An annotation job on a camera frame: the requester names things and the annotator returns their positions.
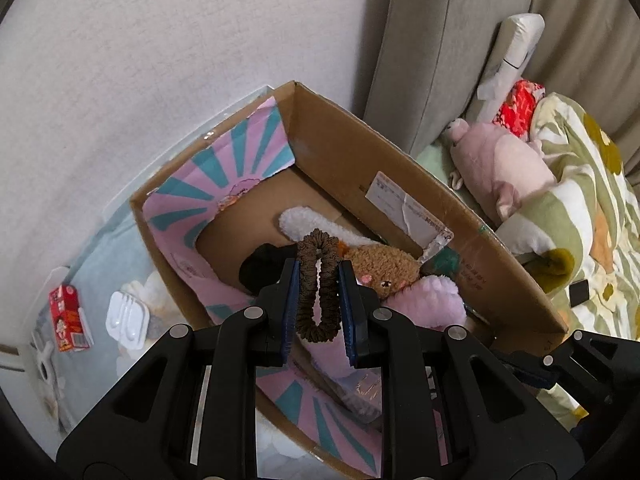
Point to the white shipping label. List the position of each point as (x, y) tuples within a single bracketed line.
[(400, 200)]

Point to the grey upholstered headboard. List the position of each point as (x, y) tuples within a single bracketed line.
[(440, 60)]

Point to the small black device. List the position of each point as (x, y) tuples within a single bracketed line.
[(579, 292)]

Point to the white plastic clamp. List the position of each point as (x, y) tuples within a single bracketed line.
[(45, 367)]

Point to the red milk carton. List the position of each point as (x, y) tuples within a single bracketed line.
[(67, 320)]

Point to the white plastic holder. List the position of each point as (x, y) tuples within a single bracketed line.
[(125, 320)]

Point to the green striped floral quilt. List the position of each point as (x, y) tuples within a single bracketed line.
[(575, 210)]

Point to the brown knit scrunchie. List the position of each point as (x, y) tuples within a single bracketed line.
[(320, 334)]

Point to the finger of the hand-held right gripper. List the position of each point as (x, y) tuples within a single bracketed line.
[(575, 360)]

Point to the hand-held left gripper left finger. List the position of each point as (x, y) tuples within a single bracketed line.
[(290, 305)]

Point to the pink teal striped paper lining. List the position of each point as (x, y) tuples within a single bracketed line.
[(225, 160)]

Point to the beige upholstered panel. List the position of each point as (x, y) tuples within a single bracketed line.
[(590, 35)]

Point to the cardboard box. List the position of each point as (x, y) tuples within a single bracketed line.
[(350, 145)]

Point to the white headband with brown bear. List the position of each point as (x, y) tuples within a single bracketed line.
[(385, 270)]

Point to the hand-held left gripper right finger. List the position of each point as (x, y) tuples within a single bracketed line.
[(350, 310)]

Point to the black satin scrunchie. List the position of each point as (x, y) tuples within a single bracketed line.
[(257, 267)]

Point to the white pillow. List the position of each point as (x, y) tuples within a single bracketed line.
[(520, 40)]

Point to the pink pig plush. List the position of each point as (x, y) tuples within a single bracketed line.
[(500, 165)]

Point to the red floral cloth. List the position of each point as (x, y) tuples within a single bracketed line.
[(520, 105)]

